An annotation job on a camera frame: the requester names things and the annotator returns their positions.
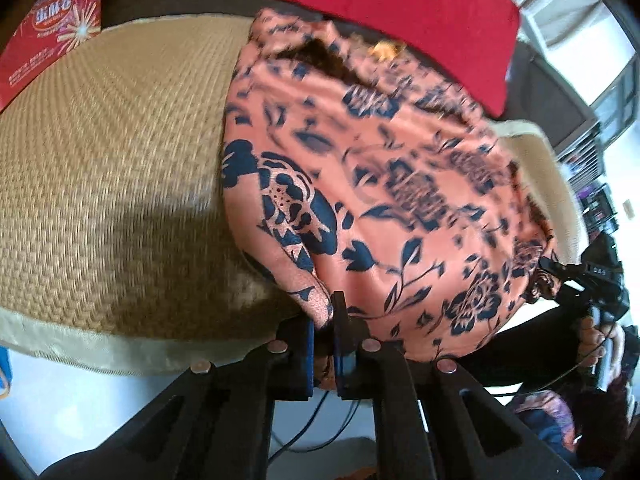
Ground blue packet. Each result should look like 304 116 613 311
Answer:
0 347 13 401

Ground black cable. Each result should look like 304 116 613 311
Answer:
267 390 362 461

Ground orange floral garment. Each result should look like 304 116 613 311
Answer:
220 7 558 391

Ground person's black pants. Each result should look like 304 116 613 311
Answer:
400 305 593 398

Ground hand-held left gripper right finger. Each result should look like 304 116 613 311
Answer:
330 290 581 480

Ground woven straw mat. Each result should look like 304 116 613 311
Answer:
0 12 586 378

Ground person's right forearm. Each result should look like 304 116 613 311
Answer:
572 372 640 468

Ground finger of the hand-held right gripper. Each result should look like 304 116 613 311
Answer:
537 257 587 292

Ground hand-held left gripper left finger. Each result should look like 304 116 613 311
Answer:
40 317 316 480

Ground red printed box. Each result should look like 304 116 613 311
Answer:
0 0 108 113

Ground person's right hand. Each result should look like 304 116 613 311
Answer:
577 317 640 396

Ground red blanket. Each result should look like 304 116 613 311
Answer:
230 0 521 118

